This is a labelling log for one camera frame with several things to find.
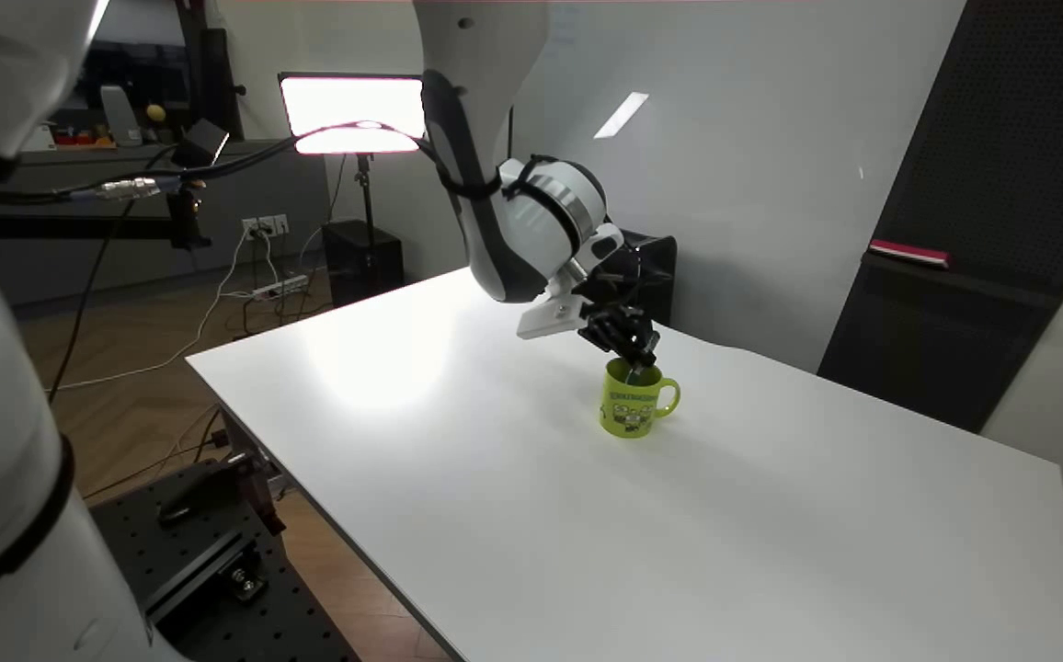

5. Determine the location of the small black mounted camera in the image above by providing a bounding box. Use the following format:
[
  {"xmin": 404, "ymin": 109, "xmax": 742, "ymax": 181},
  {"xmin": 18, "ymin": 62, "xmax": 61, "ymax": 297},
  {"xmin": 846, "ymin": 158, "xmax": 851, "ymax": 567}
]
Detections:
[{"xmin": 168, "ymin": 116, "xmax": 236, "ymax": 171}]

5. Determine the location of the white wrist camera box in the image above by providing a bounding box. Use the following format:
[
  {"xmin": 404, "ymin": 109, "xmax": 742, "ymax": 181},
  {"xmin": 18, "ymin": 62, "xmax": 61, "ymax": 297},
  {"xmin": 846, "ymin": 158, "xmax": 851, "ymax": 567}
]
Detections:
[{"xmin": 515, "ymin": 284, "xmax": 591, "ymax": 343}]

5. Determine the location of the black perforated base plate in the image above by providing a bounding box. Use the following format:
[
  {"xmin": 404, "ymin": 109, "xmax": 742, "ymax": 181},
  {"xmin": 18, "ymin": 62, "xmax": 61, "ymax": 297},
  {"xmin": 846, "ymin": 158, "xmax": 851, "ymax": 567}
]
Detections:
[{"xmin": 86, "ymin": 452, "xmax": 365, "ymax": 662}]

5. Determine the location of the white power strip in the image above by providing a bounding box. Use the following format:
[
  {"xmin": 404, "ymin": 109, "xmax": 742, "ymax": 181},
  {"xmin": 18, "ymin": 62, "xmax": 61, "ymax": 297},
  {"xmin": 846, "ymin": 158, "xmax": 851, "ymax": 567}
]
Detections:
[{"xmin": 246, "ymin": 272, "xmax": 312, "ymax": 300}]

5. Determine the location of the yellow-green printed mug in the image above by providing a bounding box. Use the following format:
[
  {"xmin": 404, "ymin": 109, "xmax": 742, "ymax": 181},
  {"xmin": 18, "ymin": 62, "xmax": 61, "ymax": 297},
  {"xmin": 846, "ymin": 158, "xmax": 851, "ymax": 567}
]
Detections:
[{"xmin": 598, "ymin": 355, "xmax": 683, "ymax": 440}]

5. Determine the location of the pink item on panel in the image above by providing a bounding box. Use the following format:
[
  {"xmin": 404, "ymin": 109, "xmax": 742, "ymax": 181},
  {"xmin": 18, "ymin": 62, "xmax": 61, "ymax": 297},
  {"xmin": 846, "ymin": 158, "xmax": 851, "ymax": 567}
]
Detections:
[{"xmin": 867, "ymin": 234, "xmax": 953, "ymax": 272}]

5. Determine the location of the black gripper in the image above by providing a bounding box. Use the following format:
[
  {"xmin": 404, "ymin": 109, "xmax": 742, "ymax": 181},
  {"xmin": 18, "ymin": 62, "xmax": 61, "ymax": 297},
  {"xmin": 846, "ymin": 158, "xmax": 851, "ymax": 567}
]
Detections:
[{"xmin": 573, "ymin": 234, "xmax": 666, "ymax": 370}]

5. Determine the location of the black floor cabinet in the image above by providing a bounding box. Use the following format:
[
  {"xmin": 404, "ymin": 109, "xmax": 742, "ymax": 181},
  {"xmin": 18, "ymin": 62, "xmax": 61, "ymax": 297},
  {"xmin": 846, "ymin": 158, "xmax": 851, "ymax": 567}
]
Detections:
[{"xmin": 320, "ymin": 216, "xmax": 410, "ymax": 308}]

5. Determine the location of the black light stand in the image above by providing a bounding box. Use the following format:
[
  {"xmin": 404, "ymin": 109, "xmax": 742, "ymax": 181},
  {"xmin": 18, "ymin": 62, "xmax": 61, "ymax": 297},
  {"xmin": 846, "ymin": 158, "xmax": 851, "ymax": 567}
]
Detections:
[{"xmin": 351, "ymin": 154, "xmax": 383, "ymax": 231}]

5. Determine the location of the black horizontal mounting bar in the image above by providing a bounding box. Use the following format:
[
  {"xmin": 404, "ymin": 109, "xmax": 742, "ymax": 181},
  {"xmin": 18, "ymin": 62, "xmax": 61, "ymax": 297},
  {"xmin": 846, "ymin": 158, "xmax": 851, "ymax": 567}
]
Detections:
[{"xmin": 0, "ymin": 208, "xmax": 214, "ymax": 252}]

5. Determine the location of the tall black panel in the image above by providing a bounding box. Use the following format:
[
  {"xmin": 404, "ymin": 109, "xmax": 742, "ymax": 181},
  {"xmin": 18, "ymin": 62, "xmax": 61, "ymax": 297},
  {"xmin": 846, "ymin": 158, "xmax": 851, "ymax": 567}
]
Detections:
[{"xmin": 817, "ymin": 0, "xmax": 1063, "ymax": 436}]

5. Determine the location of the bright rectangular light panel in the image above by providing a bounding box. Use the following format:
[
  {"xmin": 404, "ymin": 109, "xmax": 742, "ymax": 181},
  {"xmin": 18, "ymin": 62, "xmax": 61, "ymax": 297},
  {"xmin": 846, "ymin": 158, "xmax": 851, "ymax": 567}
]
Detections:
[{"xmin": 279, "ymin": 69, "xmax": 431, "ymax": 158}]

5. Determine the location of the black computer box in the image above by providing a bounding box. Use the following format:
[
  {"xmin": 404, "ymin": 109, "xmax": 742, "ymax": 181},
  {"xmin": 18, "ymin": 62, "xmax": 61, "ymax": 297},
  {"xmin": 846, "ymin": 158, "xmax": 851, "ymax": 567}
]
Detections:
[{"xmin": 607, "ymin": 226, "xmax": 682, "ymax": 330}]

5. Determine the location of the white wall socket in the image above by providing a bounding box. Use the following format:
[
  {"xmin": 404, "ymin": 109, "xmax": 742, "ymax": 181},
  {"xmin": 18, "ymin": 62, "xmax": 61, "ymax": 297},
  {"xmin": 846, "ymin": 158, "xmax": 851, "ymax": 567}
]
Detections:
[{"xmin": 241, "ymin": 214, "xmax": 292, "ymax": 243}]

